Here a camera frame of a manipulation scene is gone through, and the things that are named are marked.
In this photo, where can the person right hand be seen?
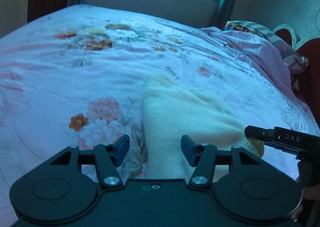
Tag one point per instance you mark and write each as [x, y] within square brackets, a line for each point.
[312, 193]

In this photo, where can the pink crumpled blanket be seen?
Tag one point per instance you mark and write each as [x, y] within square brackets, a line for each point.
[265, 57]

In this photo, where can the floral pink bed sheet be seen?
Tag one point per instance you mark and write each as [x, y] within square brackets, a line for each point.
[76, 77]

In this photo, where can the red white headboard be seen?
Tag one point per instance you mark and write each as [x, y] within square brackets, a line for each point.
[305, 71]

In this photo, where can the cream white knitted garment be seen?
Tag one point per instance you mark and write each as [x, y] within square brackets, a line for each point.
[171, 110]

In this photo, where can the striped floral pillow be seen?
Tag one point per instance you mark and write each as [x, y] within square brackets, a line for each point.
[272, 42]

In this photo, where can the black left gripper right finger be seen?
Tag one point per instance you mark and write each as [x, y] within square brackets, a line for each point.
[243, 185]

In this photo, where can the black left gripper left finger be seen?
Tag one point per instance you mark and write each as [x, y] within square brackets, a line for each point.
[69, 183]

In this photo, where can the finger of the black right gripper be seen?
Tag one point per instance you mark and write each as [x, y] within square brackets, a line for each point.
[262, 134]
[282, 147]

